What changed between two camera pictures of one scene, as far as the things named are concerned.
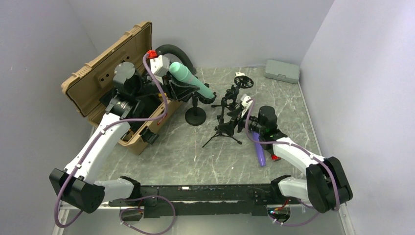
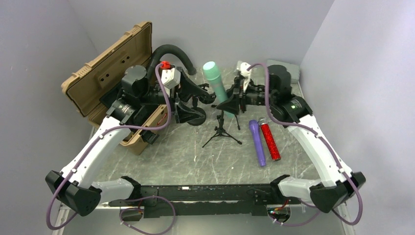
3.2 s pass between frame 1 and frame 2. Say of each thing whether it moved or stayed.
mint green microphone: moved
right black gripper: moved
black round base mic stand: stayed
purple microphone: stayed
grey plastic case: stayed
